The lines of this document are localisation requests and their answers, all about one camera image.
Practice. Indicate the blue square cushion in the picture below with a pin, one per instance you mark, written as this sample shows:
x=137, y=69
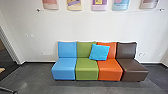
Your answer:
x=99, y=52

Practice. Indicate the green sofa seat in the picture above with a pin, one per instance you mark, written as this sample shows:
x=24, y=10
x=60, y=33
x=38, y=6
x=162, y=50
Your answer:
x=86, y=69

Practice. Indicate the blue sofa seat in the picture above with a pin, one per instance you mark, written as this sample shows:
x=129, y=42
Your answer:
x=64, y=68

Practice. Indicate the orange sofa seat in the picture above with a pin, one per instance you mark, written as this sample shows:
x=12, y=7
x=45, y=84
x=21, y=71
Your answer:
x=110, y=70

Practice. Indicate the brown sofa seat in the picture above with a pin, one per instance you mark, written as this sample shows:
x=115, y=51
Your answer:
x=133, y=69

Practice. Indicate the white wall power outlet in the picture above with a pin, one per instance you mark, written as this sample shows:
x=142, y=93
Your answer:
x=141, y=53
x=46, y=52

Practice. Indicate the wall poster yellow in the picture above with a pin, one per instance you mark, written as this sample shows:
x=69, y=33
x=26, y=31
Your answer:
x=74, y=4

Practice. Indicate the wall poster purple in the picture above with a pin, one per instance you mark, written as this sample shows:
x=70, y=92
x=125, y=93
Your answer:
x=99, y=4

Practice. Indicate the wall poster pink figure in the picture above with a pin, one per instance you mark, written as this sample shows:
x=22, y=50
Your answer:
x=50, y=4

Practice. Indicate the white wall light switch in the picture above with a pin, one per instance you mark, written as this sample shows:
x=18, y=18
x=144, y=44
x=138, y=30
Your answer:
x=29, y=35

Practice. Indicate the wall poster light blue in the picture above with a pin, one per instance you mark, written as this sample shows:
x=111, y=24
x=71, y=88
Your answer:
x=121, y=4

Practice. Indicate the small wall fixture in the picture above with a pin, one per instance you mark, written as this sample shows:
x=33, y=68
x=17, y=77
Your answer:
x=38, y=10
x=161, y=9

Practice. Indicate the white door frame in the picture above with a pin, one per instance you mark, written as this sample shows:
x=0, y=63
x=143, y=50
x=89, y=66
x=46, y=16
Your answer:
x=13, y=50

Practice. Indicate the wall poster pale pink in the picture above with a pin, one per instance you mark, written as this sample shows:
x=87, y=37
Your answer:
x=149, y=3

